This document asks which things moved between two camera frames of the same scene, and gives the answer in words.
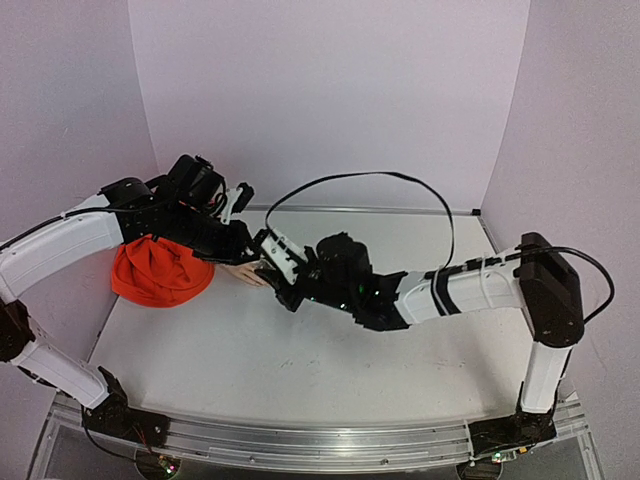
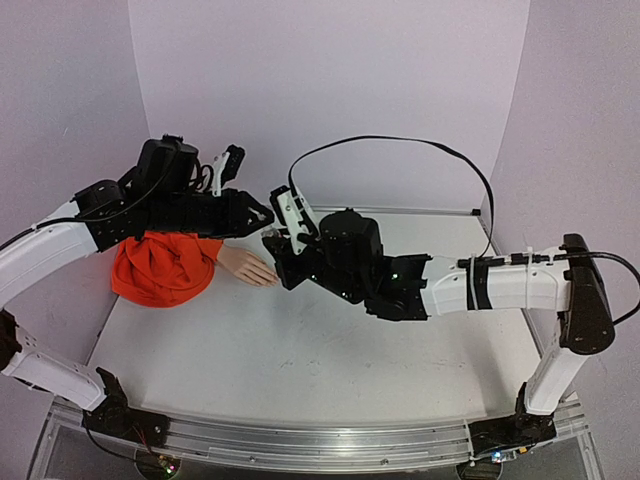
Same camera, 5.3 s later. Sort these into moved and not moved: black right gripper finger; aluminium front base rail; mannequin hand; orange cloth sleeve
Moved: black right gripper finger
Not moved: mannequin hand; aluminium front base rail; orange cloth sleeve
